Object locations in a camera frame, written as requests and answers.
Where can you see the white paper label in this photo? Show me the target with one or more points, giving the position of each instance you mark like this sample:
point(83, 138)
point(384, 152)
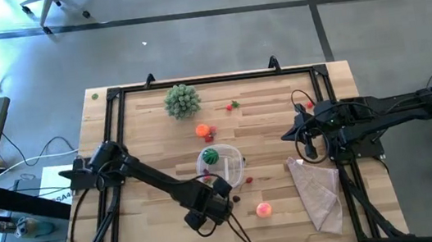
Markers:
point(50, 180)

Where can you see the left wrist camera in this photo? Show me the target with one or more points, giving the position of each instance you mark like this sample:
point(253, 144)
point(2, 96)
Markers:
point(194, 220)

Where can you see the beige folded cloth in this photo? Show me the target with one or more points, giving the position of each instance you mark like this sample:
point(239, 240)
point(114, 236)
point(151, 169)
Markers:
point(318, 195)

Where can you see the black aluminium table frame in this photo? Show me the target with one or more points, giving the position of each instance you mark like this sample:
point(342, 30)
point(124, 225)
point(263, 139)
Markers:
point(235, 77)

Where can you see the clear plastic tupperware container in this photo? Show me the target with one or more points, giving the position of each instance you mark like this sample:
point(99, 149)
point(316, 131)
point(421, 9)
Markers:
point(232, 154)

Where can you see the small white floor scrap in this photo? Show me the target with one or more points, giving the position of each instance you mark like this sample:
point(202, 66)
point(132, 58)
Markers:
point(144, 43)

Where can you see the orange toy tangerine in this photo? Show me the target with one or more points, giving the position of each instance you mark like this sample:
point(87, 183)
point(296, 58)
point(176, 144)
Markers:
point(202, 130)

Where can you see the small purple-red toy berry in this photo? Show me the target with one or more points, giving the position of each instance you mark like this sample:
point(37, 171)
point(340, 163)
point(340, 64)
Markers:
point(205, 171)

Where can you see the red toy cherry with stem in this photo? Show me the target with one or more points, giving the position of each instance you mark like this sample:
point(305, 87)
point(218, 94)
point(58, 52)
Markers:
point(249, 179)

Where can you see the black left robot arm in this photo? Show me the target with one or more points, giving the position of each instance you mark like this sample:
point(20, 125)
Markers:
point(153, 178)

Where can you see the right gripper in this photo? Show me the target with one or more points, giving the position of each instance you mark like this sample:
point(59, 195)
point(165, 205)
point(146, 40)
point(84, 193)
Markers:
point(315, 125)

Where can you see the small toy strawberry with leaf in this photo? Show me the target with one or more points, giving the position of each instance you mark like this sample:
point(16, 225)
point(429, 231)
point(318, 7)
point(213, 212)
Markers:
point(229, 108)

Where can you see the small green sticker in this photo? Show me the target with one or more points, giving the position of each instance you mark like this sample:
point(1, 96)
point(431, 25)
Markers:
point(94, 96)

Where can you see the black frame bracket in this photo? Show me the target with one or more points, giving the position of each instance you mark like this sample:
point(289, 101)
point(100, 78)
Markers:
point(274, 64)
point(149, 81)

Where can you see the toy blackberry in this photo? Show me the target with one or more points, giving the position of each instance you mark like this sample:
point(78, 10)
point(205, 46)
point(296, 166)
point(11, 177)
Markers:
point(236, 198)

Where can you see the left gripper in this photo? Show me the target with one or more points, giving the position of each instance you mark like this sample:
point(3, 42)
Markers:
point(216, 203)

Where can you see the toy watermelon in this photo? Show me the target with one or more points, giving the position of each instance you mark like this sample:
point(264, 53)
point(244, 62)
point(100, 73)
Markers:
point(211, 156)

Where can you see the teal bottle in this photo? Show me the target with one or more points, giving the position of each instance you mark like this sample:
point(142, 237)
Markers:
point(37, 229)

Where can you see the pink-orange toy peach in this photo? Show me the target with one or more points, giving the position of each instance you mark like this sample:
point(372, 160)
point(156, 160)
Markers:
point(263, 210)

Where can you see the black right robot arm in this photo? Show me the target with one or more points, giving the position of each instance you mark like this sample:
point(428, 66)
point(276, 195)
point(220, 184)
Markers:
point(396, 109)

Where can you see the black desk beam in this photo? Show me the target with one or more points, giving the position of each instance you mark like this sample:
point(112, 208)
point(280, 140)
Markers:
point(32, 203)

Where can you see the small red toy berry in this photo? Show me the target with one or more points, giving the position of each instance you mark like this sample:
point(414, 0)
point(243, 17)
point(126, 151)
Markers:
point(310, 105)

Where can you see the green spiky artificial plant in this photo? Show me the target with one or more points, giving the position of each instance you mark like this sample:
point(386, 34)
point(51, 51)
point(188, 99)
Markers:
point(182, 101)

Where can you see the office chair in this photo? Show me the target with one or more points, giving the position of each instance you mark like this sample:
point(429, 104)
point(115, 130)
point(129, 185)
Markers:
point(48, 5)

